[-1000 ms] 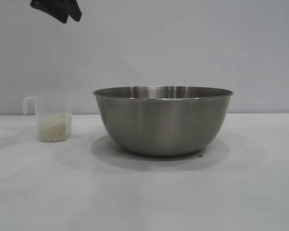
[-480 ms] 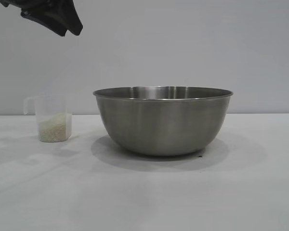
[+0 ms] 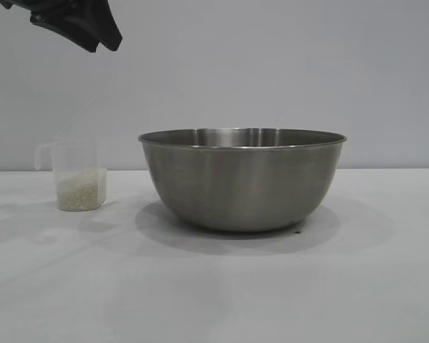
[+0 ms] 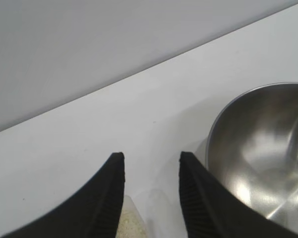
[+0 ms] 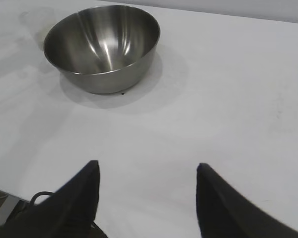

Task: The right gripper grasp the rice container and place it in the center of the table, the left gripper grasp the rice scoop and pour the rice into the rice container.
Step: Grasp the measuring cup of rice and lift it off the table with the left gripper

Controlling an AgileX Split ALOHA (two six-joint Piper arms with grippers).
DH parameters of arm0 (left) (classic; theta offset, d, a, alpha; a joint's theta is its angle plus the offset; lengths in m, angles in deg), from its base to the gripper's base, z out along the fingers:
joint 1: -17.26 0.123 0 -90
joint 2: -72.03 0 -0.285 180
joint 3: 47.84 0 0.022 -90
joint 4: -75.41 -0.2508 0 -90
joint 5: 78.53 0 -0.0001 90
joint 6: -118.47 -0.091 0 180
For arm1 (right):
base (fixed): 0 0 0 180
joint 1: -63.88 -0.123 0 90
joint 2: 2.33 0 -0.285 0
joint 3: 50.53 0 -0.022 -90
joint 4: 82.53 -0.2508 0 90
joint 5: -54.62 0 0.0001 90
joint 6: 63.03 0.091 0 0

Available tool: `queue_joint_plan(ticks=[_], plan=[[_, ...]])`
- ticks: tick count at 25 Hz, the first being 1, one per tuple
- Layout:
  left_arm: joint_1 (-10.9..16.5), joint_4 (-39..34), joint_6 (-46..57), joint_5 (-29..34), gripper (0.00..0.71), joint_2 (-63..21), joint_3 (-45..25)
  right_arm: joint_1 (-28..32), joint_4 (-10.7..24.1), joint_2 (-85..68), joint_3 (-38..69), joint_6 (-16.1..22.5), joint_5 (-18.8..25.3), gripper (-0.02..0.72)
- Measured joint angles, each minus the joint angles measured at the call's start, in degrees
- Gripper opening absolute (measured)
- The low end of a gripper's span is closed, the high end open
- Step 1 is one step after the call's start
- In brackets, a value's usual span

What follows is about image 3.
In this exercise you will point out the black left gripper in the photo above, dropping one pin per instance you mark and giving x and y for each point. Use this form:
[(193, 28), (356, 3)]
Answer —
[(50, 5)]

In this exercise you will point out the clear plastic measuring cup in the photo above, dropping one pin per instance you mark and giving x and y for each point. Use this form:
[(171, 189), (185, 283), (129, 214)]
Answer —
[(78, 157)]

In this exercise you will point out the stainless steel bowl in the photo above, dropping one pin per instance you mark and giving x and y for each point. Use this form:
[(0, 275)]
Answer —
[(243, 182)]

